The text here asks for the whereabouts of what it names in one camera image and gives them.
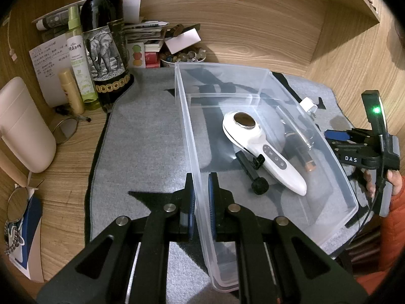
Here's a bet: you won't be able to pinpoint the person's right hand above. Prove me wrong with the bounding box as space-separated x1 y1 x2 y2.
363 168 405 201

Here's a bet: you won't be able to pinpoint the beaded bracelet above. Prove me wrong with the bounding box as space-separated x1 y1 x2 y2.
4 220 24 255

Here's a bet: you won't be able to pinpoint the clear plastic storage box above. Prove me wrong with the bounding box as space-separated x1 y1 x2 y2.
175 62 359 293

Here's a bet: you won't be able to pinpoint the white bowl of stones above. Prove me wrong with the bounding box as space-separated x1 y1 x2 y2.
160 47 208 68

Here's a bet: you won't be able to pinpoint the pink tumbler with handle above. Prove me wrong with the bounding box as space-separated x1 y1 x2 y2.
0 77 57 187

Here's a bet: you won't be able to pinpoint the grey patterned mat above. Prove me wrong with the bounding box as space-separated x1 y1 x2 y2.
85 66 372 304

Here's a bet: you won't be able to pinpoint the fruit print card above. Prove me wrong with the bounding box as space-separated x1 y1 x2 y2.
127 42 146 68

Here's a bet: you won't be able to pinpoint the stack of papers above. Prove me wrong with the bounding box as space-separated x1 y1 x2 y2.
122 0 170 43

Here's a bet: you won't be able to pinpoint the wire-rim glasses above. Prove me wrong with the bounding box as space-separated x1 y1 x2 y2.
51 106 92 144

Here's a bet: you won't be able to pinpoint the yellow tube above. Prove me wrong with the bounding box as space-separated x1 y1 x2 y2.
57 69 86 115

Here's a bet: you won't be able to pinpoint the white card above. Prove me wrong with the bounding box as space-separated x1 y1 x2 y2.
165 28 201 54

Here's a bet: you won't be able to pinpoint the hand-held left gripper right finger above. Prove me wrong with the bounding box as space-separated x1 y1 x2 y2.
207 172 369 304

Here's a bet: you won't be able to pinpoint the person's right forearm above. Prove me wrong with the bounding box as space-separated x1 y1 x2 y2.
356 177 405 296

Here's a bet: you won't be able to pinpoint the small red box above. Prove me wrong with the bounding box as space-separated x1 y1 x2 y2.
145 51 160 68

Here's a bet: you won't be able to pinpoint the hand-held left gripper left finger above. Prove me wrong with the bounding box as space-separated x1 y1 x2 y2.
36 173 195 304

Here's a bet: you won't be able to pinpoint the white cable with tag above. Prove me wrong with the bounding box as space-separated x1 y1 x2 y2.
6 13 18 61

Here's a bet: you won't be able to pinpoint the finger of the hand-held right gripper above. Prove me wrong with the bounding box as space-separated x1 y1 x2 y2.
326 137 369 156
324 128 380 140

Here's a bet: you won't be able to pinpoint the blue and white box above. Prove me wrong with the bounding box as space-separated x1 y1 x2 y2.
6 177 45 284

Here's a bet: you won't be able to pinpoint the rolled magazine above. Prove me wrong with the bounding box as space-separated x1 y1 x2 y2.
32 6 83 32

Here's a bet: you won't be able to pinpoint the white charger plug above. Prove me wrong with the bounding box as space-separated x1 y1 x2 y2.
300 98 318 121

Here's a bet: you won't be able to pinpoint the dark wine bottle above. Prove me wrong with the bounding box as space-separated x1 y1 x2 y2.
79 0 133 113

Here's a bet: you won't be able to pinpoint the handwritten paper note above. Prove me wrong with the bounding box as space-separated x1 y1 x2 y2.
29 33 72 108

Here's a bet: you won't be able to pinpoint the green spray bottle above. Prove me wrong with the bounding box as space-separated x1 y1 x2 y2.
66 6 100 111

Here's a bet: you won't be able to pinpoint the white handheld massager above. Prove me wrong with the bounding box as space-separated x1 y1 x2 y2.
222 111 308 196

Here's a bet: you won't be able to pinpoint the black binder clip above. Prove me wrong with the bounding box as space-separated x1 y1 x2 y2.
165 24 201 39

